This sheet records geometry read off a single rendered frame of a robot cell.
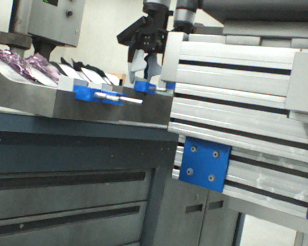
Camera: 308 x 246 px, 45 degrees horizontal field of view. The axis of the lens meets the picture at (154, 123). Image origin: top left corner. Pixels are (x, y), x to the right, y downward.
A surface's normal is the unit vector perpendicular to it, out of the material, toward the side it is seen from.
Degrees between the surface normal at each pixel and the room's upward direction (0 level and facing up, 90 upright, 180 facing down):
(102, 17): 90
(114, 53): 90
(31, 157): 90
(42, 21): 90
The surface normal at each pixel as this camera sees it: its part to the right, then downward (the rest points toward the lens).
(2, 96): -0.39, -0.02
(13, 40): 0.22, 0.09
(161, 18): -0.64, -0.07
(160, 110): 0.75, 0.17
